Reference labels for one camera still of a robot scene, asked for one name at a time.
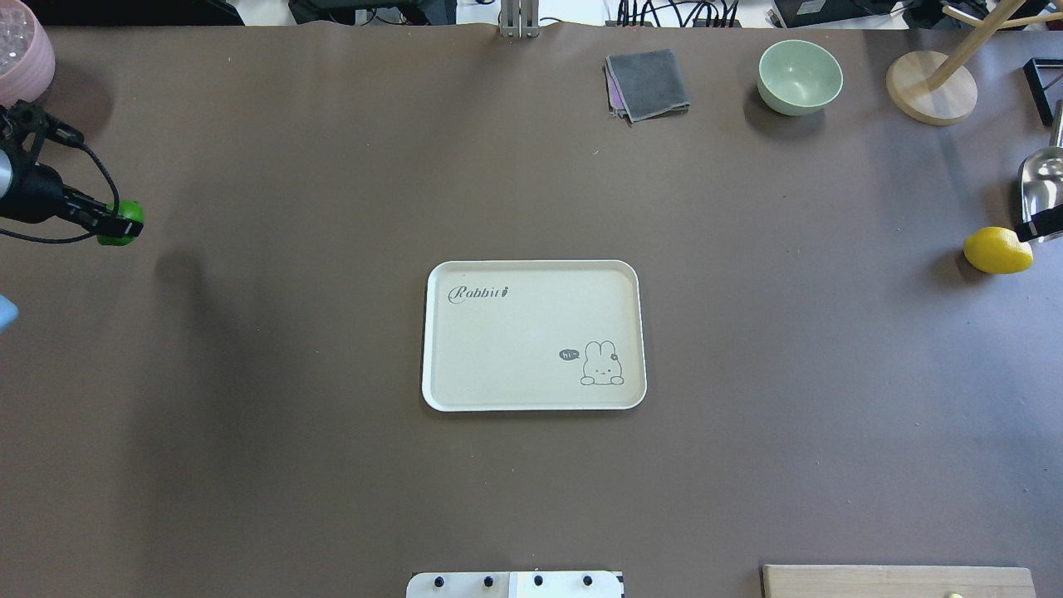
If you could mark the green lime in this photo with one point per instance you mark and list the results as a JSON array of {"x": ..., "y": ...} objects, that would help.
[{"x": 123, "y": 225}]

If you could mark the wooden cup stand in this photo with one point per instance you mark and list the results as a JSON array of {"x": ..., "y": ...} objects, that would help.
[{"x": 936, "y": 89}]

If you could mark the metal scoop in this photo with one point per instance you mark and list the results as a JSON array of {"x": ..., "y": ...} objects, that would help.
[{"x": 1041, "y": 173}]

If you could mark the pink bowl with ice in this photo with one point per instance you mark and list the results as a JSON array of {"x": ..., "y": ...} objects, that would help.
[{"x": 28, "y": 61}]

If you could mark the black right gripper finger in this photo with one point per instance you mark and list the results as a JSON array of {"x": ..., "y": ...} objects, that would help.
[{"x": 1043, "y": 225}]

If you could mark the green bowl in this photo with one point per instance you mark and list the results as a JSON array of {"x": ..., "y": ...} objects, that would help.
[{"x": 798, "y": 78}]

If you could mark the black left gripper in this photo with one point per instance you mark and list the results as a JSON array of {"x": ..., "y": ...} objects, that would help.
[{"x": 39, "y": 195}]

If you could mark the yellow lemon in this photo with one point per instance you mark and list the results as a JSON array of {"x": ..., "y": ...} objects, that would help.
[{"x": 997, "y": 251}]

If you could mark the wooden cutting board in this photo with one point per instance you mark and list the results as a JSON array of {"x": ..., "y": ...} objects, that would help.
[{"x": 896, "y": 581}]

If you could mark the grey folded cloth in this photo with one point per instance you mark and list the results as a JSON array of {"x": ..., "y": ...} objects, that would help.
[{"x": 646, "y": 85}]

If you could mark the aluminium frame post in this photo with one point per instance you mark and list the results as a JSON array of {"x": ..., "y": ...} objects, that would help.
[{"x": 519, "y": 19}]

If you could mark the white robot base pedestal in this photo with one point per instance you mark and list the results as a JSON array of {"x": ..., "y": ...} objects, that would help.
[{"x": 558, "y": 583}]

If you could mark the cream rabbit tray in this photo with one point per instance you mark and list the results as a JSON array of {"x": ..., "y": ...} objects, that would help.
[{"x": 533, "y": 335}]

